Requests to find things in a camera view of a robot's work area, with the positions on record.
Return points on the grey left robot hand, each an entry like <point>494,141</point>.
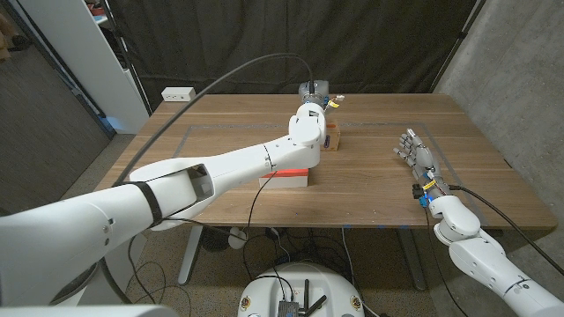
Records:
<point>321,89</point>

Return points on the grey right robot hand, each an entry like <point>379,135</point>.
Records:
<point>424,158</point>

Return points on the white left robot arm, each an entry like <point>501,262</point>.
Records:
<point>176,185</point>

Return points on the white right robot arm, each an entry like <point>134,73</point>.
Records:
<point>484,260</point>

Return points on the wooden slotted coin box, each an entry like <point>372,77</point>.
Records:
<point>333,138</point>

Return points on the red box with white base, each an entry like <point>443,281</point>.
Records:
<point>291,178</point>

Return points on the white power outlet box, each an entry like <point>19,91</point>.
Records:
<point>178,93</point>

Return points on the grey tape outline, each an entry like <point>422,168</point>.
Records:
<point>374,124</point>

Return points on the black backdrop curtain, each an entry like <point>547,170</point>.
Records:
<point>374,44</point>

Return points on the grey table leg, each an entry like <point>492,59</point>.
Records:
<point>412,260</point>

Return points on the black backdrop stand pole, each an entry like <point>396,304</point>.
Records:
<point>458,39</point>

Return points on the white round floor gadget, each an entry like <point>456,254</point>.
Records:
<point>238,242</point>

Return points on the black floor fan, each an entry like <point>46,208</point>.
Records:
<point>216,241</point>

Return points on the white robot mobile base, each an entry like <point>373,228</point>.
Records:
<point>264,290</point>

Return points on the white table leg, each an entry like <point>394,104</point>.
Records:
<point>190,255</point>

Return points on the white cabinet panel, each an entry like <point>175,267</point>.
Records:
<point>88,57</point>

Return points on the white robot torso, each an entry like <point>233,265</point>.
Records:
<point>88,311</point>

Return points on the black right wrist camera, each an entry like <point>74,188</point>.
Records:
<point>417,191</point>

